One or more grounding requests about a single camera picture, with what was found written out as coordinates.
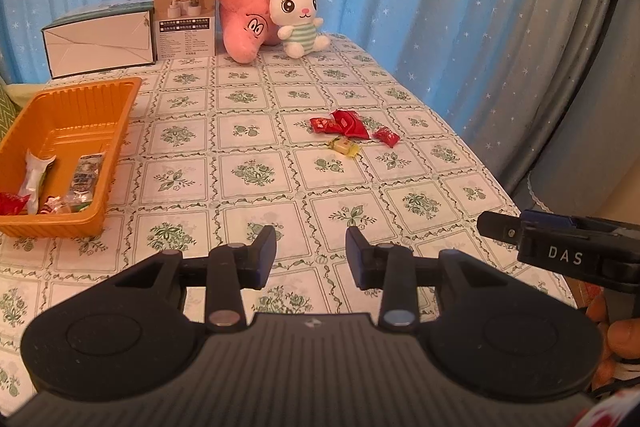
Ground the yellow candy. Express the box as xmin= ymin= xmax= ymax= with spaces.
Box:
xmin=328 ymin=136 xmax=360 ymax=158

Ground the green floral tablecloth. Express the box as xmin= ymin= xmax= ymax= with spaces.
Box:
xmin=1 ymin=35 xmax=572 ymax=413

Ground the red orange candy packet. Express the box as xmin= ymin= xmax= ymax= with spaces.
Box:
xmin=309 ymin=117 xmax=341 ymax=134

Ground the tall humidifier product box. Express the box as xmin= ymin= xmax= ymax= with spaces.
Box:
xmin=153 ymin=0 xmax=216 ymax=61

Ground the small red candy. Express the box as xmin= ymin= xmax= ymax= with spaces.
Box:
xmin=373 ymin=127 xmax=400 ymax=148

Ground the green chevron cushion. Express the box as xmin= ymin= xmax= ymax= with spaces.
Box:
xmin=0 ymin=80 xmax=22 ymax=140

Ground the pink star plush toy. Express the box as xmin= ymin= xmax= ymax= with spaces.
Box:
xmin=218 ymin=0 xmax=281 ymax=64

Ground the white green snack packet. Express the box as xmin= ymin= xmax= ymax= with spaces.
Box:
xmin=18 ymin=150 xmax=56 ymax=215

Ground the orange plastic tray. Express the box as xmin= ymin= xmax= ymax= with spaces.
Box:
xmin=1 ymin=77 xmax=142 ymax=239

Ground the white flat cardboard box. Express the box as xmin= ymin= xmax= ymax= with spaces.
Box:
xmin=41 ymin=0 xmax=154 ymax=78

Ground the white bunny plush toy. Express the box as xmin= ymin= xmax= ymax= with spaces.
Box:
xmin=269 ymin=0 xmax=330 ymax=60

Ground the red gold foil candy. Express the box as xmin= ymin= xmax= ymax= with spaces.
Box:
xmin=39 ymin=196 xmax=70 ymax=215

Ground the person's right hand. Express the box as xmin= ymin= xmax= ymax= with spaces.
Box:
xmin=585 ymin=283 xmax=640 ymax=390

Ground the grey lace curtain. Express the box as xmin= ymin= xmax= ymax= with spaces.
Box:
xmin=512 ymin=0 xmax=639 ymax=217

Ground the large red snack packet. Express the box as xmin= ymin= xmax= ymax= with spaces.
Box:
xmin=0 ymin=192 xmax=29 ymax=216

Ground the clear printed snack packet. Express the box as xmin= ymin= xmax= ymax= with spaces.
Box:
xmin=65 ymin=153 xmax=105 ymax=206

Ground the red square snack packet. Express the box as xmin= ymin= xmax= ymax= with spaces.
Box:
xmin=332 ymin=109 xmax=370 ymax=140

